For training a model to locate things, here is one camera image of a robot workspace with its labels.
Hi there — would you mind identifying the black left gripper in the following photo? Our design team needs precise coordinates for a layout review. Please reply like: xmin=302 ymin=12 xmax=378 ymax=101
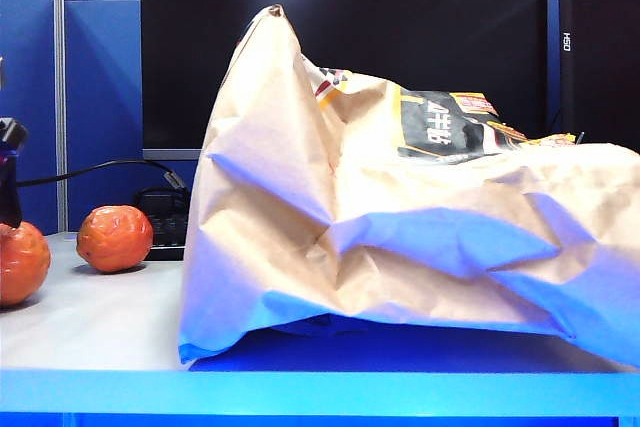
xmin=0 ymin=115 xmax=30 ymax=229

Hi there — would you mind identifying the orange fruit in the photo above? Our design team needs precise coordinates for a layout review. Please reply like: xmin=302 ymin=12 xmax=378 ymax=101
xmin=0 ymin=220 xmax=52 ymax=309
xmin=75 ymin=204 xmax=155 ymax=275

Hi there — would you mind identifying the brown printed paper bag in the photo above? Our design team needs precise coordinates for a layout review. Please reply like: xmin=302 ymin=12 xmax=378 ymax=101
xmin=178 ymin=3 xmax=640 ymax=369

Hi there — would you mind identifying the blue office partition panel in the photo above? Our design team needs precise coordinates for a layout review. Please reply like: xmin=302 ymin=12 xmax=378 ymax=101
xmin=546 ymin=0 xmax=561 ymax=136
xmin=64 ymin=0 xmax=201 ymax=234
xmin=0 ymin=0 xmax=55 ymax=236

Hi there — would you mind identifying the black power plug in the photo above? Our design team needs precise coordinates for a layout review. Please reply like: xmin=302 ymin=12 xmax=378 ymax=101
xmin=133 ymin=186 xmax=192 ymax=221

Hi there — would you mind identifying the black keyboard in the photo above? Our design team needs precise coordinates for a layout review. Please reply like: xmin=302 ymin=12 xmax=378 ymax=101
xmin=147 ymin=214 xmax=190 ymax=262

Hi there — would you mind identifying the large black monitor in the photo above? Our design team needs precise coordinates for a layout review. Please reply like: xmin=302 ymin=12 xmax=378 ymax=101
xmin=141 ymin=0 xmax=549 ymax=162

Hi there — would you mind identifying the black HSD monitor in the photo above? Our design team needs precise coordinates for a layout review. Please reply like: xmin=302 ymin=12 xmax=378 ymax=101
xmin=558 ymin=0 xmax=640 ymax=154

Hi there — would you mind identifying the black cable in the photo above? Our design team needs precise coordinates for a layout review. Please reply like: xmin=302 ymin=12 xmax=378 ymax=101
xmin=14 ymin=159 xmax=187 ymax=189

